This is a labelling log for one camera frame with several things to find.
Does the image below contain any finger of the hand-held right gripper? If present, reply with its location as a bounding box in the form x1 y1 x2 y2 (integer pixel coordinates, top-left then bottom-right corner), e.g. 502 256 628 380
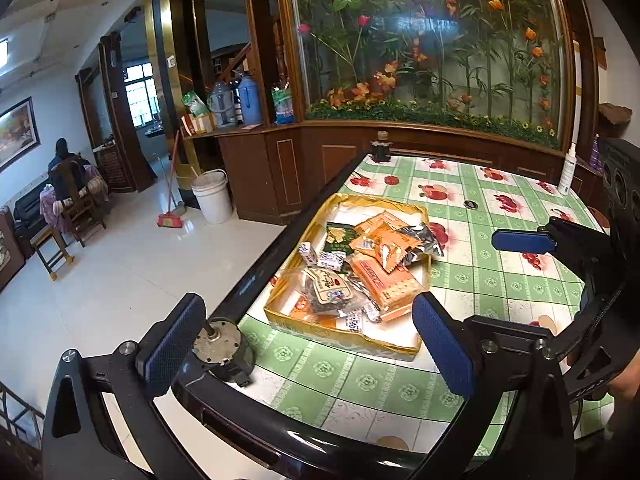
491 217 608 271
462 314 576 343

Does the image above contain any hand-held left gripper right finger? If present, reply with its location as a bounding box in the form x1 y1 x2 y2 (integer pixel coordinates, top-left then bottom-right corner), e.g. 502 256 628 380
411 292 581 480

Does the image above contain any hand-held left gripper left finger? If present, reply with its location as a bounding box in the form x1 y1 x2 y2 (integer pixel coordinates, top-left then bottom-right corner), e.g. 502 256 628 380
40 292 208 480

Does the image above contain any orange cracker packet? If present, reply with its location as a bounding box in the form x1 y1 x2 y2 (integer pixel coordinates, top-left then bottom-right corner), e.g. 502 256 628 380
350 255 426 323

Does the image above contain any silver foil snack packet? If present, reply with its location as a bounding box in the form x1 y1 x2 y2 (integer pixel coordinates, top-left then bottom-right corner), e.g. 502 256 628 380
400 224 446 263

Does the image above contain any small orange snack packet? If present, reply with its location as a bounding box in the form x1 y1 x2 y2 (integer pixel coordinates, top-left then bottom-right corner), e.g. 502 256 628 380
372 237 423 268

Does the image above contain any yellow cardboard tray box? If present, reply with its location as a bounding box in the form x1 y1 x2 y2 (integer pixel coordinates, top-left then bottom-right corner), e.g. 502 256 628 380
264 192 432 361

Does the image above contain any clear plastic snack bag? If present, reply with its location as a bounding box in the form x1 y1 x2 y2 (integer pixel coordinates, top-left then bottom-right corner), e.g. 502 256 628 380
299 266 363 317

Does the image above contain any green cracker packet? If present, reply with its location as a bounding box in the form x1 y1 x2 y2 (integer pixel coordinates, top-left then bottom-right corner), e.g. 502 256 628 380
325 222 362 256

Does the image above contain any person's right hand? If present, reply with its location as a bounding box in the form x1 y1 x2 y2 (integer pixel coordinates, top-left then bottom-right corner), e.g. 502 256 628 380
606 360 640 433

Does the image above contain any round metal motor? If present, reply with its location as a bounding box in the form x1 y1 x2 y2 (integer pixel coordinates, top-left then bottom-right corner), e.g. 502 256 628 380
192 317 256 388

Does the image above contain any white spray bottle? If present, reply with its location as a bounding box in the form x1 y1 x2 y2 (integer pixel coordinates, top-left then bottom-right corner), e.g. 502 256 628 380
557 143 578 197

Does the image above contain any red broom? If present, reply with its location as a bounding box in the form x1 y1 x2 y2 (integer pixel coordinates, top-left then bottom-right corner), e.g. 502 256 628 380
157 130 187 230

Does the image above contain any white plastic bucket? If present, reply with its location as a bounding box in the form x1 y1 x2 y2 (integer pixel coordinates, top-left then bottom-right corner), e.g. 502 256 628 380
191 169 235 225

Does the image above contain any small wooden stool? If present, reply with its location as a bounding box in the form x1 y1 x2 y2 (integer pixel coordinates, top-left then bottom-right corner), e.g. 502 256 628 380
31 227 76 281

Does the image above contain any wooden chair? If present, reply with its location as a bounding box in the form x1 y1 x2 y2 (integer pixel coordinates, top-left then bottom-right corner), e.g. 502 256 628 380
50 157 108 248

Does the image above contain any dark glass bottle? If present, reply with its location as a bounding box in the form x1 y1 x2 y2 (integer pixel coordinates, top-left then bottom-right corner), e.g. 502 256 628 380
371 131 392 163

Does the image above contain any metal stair railing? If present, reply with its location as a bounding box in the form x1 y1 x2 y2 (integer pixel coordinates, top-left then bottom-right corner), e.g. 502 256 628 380
0 380 46 453

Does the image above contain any wooden low cabinet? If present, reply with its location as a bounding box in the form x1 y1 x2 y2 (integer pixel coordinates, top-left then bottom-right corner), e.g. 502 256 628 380
182 122 311 225

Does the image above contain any black sofa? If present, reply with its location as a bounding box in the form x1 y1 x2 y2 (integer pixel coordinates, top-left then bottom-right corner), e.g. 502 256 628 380
12 190 53 258

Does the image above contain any orange carton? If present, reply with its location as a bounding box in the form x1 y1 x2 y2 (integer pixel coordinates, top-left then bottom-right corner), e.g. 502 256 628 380
182 112 218 135

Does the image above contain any green snack bag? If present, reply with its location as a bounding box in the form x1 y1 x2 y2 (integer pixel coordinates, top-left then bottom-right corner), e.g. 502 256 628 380
182 91 211 118

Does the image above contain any clear water jug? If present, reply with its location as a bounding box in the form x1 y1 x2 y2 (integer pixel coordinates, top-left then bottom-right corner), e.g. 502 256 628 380
207 80 237 127

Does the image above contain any blue thermos jug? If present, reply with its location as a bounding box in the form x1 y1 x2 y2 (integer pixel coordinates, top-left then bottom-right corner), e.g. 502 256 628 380
236 74 262 126

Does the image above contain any green plastic bottle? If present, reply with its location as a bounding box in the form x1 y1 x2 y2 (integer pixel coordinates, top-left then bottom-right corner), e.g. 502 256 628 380
271 80 296 125

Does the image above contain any framed wall picture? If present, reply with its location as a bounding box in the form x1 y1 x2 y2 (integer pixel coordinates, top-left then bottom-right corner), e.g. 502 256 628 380
0 96 41 173

